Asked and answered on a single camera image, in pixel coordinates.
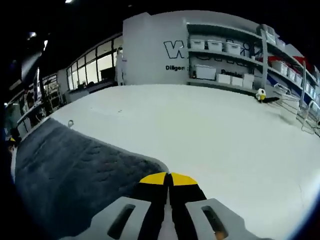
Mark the grey towel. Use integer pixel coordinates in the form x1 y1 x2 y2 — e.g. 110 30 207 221
13 117 168 236

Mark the person's right hand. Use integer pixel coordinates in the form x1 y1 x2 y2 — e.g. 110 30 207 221
159 207 179 240

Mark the large white storage bin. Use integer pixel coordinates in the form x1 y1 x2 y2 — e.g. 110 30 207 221
194 64 217 81

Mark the spare hand-held gripper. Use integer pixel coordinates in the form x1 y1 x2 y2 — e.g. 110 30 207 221
254 87 280 103

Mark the white hanging coat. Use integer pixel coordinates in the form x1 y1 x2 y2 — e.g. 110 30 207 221
114 47 127 86

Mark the grey metal shelf rack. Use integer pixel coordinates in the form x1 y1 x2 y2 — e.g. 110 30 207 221
186 22 320 111

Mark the white lidded storage bin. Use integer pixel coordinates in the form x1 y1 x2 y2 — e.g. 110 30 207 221
189 39 207 50
223 41 242 55
207 39 223 52

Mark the glass window wall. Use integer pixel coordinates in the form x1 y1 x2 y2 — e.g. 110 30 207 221
66 37 125 91

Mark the wire basket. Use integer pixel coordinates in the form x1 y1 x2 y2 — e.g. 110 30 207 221
296 99 320 137
273 83 301 121

